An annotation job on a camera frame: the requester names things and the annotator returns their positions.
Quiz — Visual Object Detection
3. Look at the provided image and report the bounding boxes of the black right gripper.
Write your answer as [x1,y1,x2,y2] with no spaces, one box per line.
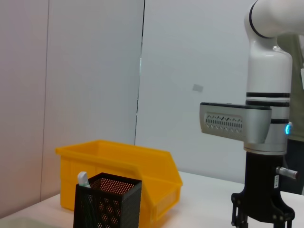
[231,152,295,228]

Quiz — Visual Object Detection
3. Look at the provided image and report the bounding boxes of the green pen white cap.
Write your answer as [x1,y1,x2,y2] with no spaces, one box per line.
[77,171,91,189]

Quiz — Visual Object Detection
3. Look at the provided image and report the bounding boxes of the black mesh pen holder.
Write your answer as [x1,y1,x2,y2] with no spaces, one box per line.
[73,172,143,228]

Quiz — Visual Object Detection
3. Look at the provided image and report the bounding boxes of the yellow plastic storage bin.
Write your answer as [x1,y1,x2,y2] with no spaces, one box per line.
[56,139,183,224]

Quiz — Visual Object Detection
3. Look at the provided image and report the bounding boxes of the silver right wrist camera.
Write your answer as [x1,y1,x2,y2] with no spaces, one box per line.
[199,102,273,144]

